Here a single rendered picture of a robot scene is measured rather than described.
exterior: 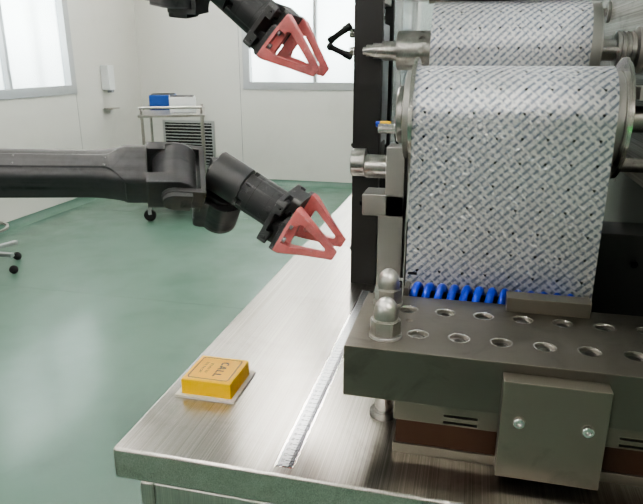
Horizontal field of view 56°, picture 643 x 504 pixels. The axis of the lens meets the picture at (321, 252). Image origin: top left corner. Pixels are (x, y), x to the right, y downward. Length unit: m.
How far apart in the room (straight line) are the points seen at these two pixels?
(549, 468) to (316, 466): 0.24
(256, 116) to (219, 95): 0.47
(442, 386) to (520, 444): 0.09
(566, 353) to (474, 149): 0.27
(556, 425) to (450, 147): 0.35
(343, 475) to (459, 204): 0.36
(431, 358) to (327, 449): 0.17
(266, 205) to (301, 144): 5.83
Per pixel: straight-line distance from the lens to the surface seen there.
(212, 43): 6.90
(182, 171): 0.81
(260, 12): 0.87
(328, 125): 6.54
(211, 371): 0.84
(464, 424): 0.70
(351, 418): 0.78
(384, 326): 0.66
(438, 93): 0.79
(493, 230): 0.80
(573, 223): 0.81
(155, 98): 5.75
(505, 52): 1.01
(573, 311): 0.78
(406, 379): 0.66
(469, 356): 0.65
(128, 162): 0.82
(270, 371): 0.88
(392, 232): 0.89
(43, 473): 2.36
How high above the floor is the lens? 1.32
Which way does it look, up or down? 18 degrees down
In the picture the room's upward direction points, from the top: straight up
